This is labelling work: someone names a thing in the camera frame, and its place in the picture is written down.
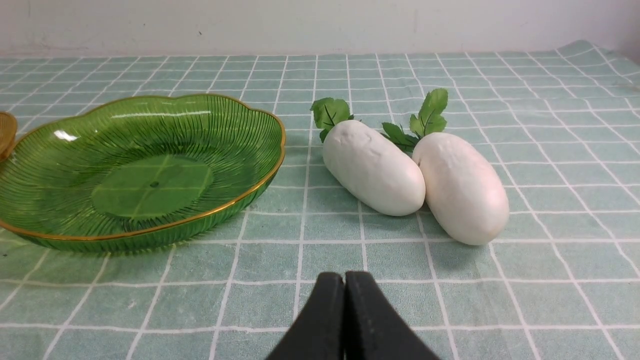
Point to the green checkered tablecloth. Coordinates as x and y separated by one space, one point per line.
560 127

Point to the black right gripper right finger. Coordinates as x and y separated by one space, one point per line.
373 328

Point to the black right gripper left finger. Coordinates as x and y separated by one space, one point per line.
316 333

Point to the amber glass plate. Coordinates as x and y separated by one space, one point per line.
8 132

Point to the green glass plate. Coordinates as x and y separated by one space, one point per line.
137 173

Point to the white radish with leaves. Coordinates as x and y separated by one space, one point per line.
366 163
463 190

